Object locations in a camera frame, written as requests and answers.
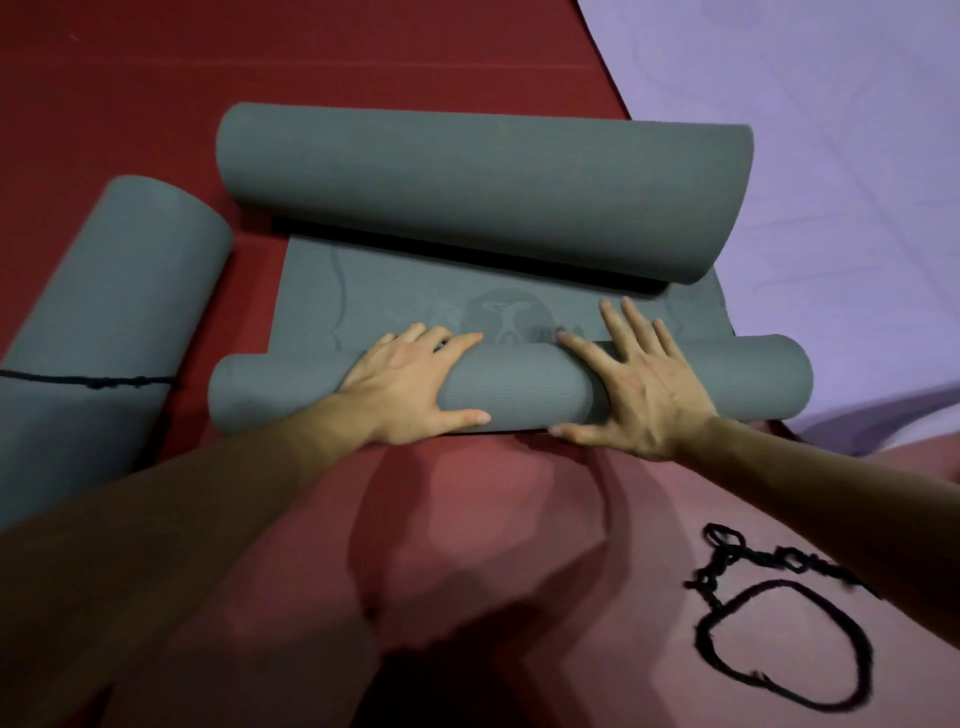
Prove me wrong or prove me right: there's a rolled grey yoga mat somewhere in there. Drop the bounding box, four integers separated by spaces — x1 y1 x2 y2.
0 175 236 534

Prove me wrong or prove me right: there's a grey patterned yoga mat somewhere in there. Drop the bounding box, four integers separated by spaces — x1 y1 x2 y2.
208 102 816 437

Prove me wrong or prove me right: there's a person's right forearm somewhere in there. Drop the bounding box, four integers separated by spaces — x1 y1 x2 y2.
672 416 960 651

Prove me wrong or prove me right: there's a purple yoga mat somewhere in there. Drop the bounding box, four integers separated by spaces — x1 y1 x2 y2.
575 0 960 459

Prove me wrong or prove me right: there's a person's left forearm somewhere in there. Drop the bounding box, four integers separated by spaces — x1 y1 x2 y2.
0 393 393 728

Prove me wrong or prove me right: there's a black strap around mat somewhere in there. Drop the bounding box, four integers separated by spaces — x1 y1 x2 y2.
0 367 179 392

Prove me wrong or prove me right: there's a person's left hand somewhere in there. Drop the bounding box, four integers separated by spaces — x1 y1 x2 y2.
335 321 493 448

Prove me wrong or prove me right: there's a person's right hand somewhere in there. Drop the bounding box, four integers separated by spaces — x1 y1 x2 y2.
549 296 723 463

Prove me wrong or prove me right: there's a black knotted cord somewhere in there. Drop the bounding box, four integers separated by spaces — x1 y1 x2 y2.
683 522 883 713

